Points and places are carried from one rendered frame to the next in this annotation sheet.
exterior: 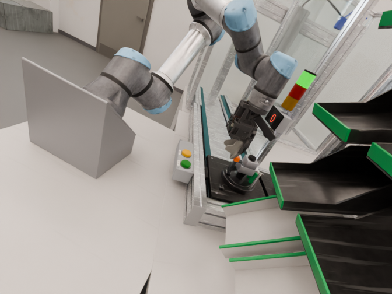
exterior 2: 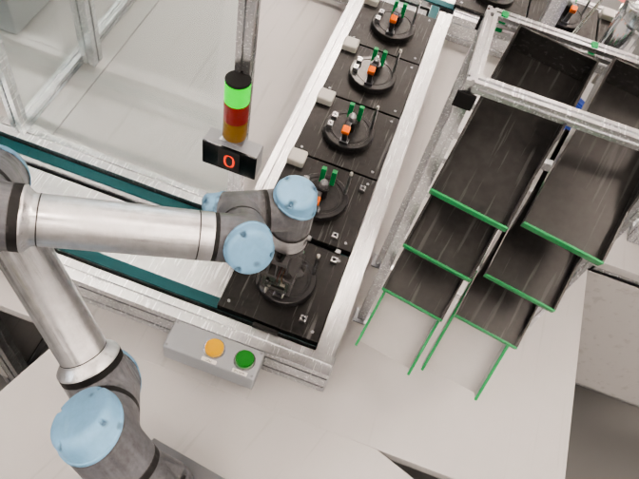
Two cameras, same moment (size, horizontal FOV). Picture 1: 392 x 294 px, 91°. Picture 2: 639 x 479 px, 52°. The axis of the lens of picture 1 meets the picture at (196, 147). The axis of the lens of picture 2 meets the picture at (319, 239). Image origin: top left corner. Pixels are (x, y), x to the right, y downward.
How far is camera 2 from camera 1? 1.06 m
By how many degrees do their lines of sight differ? 54
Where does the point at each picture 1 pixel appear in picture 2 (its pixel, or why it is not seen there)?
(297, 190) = (426, 288)
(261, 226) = (401, 315)
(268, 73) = (298, 227)
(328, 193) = not seen: hidden behind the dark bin
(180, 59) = (77, 308)
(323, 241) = (477, 310)
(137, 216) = (305, 456)
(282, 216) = not seen: hidden behind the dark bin
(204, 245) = (357, 373)
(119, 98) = (173, 465)
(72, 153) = not seen: outside the picture
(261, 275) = (442, 345)
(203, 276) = (391, 388)
